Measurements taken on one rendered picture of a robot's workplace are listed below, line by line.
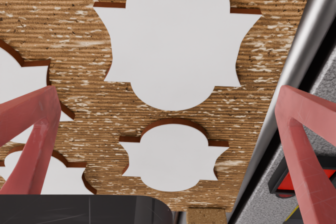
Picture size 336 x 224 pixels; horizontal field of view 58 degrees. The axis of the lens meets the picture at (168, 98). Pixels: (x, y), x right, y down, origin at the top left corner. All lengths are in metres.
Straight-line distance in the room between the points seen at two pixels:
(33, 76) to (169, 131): 0.14
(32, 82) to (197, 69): 0.14
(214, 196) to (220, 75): 0.24
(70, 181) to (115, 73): 0.20
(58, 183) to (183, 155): 0.17
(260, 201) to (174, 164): 0.21
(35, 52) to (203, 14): 0.14
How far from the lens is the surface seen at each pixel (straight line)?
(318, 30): 0.29
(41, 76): 0.28
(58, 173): 0.41
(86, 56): 0.27
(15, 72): 0.29
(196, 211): 0.48
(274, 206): 0.55
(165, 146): 0.33
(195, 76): 0.26
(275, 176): 0.45
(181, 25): 0.23
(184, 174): 0.38
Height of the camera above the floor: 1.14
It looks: 45 degrees down
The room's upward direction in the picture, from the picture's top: 178 degrees counter-clockwise
